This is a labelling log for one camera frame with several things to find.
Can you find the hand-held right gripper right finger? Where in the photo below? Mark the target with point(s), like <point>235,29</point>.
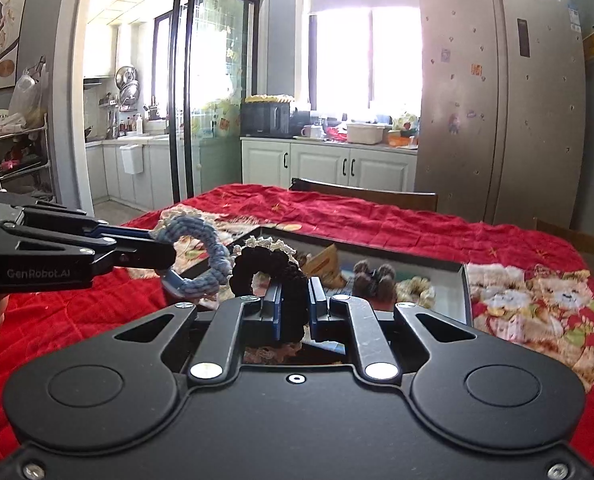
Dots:
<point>316,312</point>

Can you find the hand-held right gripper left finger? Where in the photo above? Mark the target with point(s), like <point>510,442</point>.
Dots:
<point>276,310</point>

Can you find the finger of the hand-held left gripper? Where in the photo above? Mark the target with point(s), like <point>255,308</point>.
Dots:
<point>127,234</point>
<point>142,255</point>

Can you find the black scrunchie with cream trim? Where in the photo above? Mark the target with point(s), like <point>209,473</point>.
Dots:
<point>292,280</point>

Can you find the tan triangular snack packet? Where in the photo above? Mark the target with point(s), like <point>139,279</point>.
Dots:
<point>324,262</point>

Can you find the blue crochet scrunchie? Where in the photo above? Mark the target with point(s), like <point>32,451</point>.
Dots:
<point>197,227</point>

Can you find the brown fuzzy hair claw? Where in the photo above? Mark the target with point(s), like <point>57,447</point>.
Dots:
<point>374,282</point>

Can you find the cream crochet scrunchie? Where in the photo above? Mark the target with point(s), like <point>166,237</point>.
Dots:
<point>417,290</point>

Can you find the black shallow cardboard box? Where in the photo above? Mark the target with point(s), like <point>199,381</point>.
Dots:
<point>427,260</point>

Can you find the white hanging bin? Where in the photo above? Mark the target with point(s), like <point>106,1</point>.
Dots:
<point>130,159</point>

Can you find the white metal rack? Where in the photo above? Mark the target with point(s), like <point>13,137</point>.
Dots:
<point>19,160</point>

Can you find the red printed blanket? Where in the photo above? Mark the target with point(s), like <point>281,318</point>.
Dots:
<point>402,230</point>

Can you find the black framed sliding door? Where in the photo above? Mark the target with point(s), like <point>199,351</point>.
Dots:
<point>182,110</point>

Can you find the white kitchen cabinet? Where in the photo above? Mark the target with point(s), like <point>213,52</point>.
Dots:
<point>327,165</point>

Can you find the hanging steel bowls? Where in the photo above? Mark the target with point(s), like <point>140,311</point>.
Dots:
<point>127,85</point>

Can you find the hanging plastic bags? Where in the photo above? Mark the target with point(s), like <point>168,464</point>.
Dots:
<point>27,95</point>

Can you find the black microwave oven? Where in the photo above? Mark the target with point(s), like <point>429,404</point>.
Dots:
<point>267,120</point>

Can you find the white mug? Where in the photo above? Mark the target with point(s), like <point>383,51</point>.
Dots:
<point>311,131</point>

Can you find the white plastic basin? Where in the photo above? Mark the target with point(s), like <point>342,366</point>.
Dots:
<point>366,133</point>

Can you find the brown wooden chair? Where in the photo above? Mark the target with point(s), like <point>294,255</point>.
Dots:
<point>577,240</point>

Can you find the silver double-door refrigerator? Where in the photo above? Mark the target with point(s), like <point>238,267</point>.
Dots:
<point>502,110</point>

